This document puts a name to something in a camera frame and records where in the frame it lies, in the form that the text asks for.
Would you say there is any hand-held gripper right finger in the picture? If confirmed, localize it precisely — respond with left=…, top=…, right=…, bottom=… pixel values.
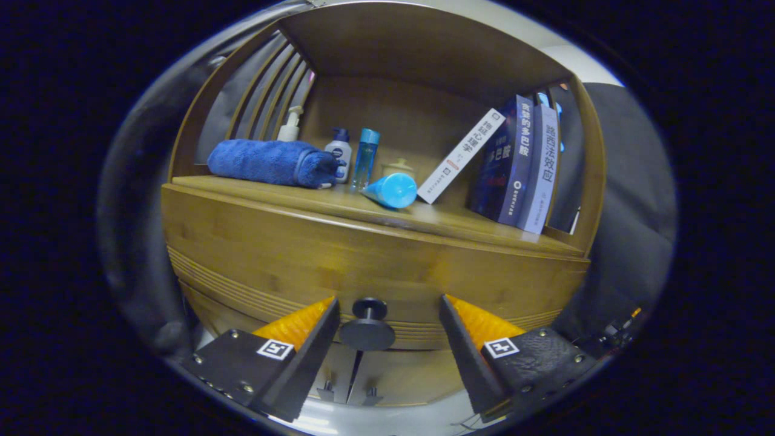
left=438, top=294, right=600, bottom=423

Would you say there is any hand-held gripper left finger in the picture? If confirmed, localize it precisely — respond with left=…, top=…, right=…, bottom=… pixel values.
left=180, top=296, right=341, bottom=423

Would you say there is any wooden drawer with black knob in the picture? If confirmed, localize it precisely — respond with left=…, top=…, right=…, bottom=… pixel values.
left=160, top=183, right=591, bottom=352

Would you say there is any blue and white tube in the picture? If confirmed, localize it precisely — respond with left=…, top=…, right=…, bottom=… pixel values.
left=361, top=173, right=418, bottom=210

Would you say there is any wooden countertop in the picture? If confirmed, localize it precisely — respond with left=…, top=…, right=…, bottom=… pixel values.
left=171, top=174, right=585, bottom=258

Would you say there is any wooden cabinet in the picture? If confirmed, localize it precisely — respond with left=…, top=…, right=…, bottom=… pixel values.
left=160, top=3, right=607, bottom=408

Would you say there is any pale purple book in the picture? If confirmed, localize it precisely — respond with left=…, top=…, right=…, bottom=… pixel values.
left=516, top=104, right=561, bottom=235

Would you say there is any dark blue book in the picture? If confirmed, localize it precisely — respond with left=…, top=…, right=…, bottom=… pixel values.
left=469, top=94, right=536, bottom=226

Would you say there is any blue folded towel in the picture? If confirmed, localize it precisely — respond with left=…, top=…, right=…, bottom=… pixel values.
left=207, top=139, right=348, bottom=190

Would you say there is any beige lidded tea cup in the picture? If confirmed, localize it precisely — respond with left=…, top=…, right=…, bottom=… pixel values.
left=381, top=158, right=417, bottom=182

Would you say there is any white book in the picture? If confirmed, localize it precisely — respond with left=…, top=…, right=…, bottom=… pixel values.
left=417, top=108, right=506, bottom=205

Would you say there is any clear blue bottle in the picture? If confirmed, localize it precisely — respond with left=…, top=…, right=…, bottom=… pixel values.
left=349, top=128, right=381, bottom=193

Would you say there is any white bottle with blue cap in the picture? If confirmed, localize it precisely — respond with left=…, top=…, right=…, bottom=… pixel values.
left=324, top=127, right=353, bottom=184

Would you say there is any white pump bottle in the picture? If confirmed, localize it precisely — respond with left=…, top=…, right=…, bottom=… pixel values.
left=277, top=105, right=305, bottom=143

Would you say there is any dark equipment with cables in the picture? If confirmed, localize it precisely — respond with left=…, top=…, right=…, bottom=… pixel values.
left=569, top=306, right=645, bottom=361

